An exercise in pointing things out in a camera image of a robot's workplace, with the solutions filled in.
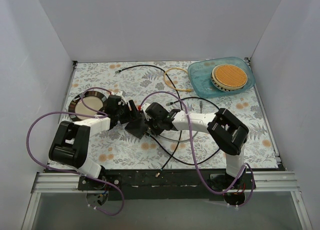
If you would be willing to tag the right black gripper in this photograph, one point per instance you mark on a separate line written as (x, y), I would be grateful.
(145, 125)

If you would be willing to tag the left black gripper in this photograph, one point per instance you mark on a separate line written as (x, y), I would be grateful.
(129, 111)

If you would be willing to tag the black network switch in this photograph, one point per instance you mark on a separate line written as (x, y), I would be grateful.
(137, 128)

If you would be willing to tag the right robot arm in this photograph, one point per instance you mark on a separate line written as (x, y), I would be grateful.
(229, 133)

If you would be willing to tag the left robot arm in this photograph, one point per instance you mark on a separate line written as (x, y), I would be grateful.
(70, 145)

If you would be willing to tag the black rimmed plate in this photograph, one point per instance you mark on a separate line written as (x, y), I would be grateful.
(91, 101)

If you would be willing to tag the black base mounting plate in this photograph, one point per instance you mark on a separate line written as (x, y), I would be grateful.
(170, 184)

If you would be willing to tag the teal plastic tray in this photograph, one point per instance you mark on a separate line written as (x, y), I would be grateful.
(200, 75)

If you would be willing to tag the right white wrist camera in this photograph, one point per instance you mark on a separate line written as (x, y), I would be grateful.
(143, 110)

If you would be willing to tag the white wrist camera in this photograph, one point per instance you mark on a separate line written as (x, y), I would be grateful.
(143, 110)
(121, 93)

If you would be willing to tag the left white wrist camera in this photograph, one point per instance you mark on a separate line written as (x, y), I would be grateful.
(121, 93)

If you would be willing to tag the aluminium frame rail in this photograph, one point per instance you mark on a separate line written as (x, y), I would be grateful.
(262, 181)

